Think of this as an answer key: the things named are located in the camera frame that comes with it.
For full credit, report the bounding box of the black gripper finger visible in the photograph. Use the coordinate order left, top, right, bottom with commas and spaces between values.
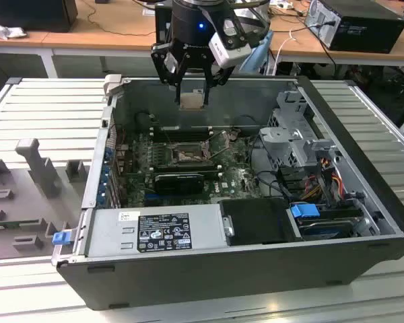
203, 63, 236, 106
150, 42, 190, 104

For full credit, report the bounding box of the small square silver CPU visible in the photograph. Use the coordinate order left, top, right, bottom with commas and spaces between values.
178, 93, 205, 110

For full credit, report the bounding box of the metal socket cover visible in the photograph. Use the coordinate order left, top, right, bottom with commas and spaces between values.
203, 129, 238, 159

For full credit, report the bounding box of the CPU socket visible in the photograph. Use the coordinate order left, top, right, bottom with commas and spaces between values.
170, 141, 212, 166

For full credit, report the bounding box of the black flat monitor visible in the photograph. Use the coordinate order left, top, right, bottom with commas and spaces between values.
154, 3, 174, 44

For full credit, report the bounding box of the pale blue plastic object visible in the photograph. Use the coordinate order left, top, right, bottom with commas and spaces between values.
237, 30, 273, 77

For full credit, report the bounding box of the small black cylinder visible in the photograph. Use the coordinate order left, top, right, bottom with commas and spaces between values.
135, 112, 153, 131

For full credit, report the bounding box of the wooden desk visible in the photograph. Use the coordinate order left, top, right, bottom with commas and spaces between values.
0, 0, 171, 78
269, 0, 404, 68

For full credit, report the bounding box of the grey metal drive cage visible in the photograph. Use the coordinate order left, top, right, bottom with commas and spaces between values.
258, 89, 341, 169

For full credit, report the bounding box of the green motherboard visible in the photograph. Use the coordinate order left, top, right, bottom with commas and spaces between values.
116, 129, 267, 208

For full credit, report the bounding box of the black graphics card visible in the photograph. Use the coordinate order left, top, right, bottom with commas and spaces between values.
154, 173, 205, 195

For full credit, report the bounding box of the large black box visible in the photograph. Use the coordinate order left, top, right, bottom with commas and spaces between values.
0, 0, 78, 34

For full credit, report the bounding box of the black plastic air shroud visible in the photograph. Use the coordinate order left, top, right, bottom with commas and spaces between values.
218, 197, 304, 246

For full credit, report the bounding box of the crumpled white paper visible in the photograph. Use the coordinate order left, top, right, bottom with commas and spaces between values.
0, 18, 28, 40

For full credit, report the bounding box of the blue disk carrier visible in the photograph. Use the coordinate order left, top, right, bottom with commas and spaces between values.
289, 203, 321, 221

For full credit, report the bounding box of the black PC tower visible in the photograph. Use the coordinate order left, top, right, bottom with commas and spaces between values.
304, 0, 404, 54

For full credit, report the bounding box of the grey power supply unit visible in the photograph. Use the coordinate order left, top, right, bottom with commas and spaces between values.
86, 203, 230, 258

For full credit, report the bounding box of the hard disk drive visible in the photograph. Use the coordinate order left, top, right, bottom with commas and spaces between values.
298, 218, 354, 240

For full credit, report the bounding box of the black open PC case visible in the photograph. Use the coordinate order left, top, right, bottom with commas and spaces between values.
50, 74, 404, 311

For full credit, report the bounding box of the blue plastic latch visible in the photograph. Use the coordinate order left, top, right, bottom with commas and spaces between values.
53, 231, 71, 246

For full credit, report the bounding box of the grey parts rack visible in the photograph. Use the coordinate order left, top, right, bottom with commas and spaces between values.
0, 137, 92, 262

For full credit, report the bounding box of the green RAM stick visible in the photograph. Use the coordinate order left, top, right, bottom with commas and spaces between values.
0, 220, 41, 231

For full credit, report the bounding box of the small silver wrist camera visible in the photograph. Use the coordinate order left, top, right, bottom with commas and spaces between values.
163, 50, 180, 74

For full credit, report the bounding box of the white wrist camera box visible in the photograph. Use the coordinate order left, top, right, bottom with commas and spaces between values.
207, 18, 253, 68

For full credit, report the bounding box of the grey case latch handle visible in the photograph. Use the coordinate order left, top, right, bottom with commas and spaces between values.
103, 74, 123, 98

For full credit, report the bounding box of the white cable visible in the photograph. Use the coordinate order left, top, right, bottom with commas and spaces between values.
275, 30, 297, 61

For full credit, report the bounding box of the orange yellow wire bundle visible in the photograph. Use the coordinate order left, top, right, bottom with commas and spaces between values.
302, 157, 347, 203

